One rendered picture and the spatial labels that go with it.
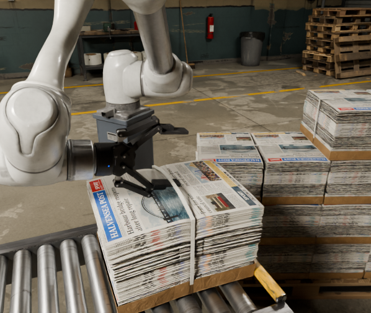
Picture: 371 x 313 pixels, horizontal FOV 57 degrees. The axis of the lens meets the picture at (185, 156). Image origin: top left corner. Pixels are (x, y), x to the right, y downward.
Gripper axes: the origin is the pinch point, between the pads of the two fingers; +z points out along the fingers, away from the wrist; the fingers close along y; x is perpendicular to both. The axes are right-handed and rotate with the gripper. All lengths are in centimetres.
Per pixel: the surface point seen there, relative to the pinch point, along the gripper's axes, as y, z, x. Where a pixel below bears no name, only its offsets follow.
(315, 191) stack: 33, 85, -31
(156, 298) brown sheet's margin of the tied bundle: 30.0, -6.7, 14.2
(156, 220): 10.2, -8.0, 10.8
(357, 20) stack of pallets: -74, 573, -491
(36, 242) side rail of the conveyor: 38, -33, -23
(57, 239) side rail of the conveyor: 37, -27, -22
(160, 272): 22.9, -6.3, 13.5
